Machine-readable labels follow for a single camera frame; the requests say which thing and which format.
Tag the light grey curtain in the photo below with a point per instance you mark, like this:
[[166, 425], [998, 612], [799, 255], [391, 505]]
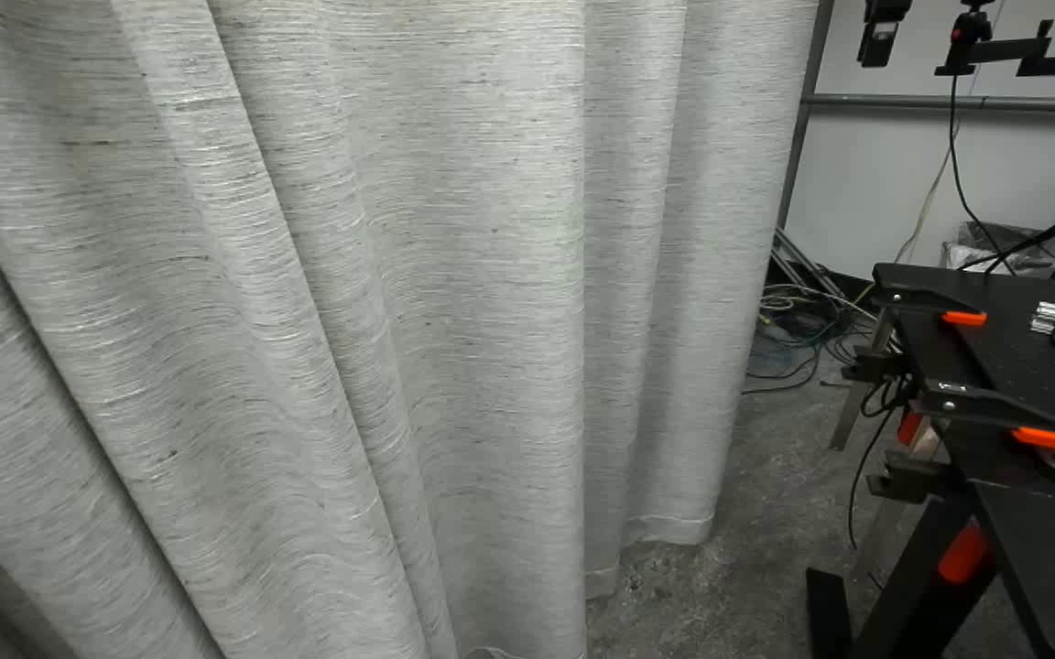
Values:
[[309, 303]]

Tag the grey metal tripod legs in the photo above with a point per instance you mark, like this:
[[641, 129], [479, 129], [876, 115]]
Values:
[[805, 259]]

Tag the silver clamp bar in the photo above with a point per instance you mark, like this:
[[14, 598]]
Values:
[[851, 413]]

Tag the white flat box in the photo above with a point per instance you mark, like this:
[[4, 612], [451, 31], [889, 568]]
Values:
[[969, 255]]

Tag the black hanging device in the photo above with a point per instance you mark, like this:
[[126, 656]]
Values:
[[886, 31]]

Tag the black work table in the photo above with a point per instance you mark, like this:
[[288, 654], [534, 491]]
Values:
[[1027, 358]]

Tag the grey metal frame post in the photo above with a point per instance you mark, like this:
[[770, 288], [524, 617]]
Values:
[[805, 123]]

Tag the horizontal metal wall rail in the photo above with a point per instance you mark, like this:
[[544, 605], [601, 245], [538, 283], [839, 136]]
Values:
[[1016, 103]]

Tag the small black camera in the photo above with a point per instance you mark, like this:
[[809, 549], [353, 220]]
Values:
[[977, 23]]

